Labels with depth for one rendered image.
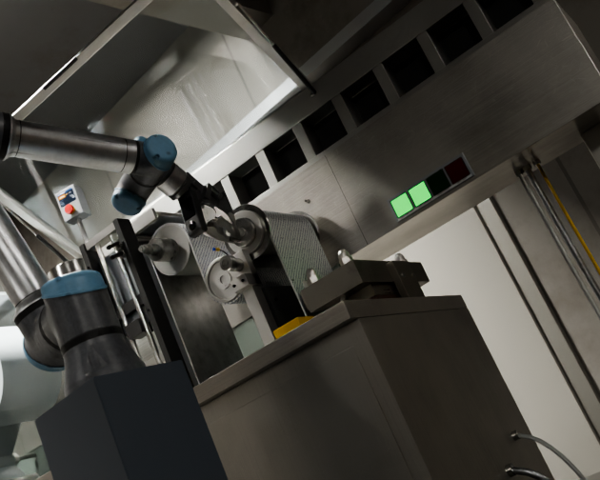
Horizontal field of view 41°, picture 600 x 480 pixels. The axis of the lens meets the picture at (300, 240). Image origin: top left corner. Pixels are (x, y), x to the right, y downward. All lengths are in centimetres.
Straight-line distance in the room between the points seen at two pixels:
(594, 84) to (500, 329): 151
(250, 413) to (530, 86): 107
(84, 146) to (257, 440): 72
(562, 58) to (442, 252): 151
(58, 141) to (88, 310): 38
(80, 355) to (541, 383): 223
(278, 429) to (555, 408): 180
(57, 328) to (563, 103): 131
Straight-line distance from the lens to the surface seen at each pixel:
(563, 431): 336
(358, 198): 229
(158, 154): 175
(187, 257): 221
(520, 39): 219
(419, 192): 220
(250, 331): 249
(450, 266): 346
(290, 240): 212
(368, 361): 161
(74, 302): 151
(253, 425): 177
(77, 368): 148
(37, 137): 170
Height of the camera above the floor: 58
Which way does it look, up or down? 17 degrees up
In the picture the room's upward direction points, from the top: 24 degrees counter-clockwise
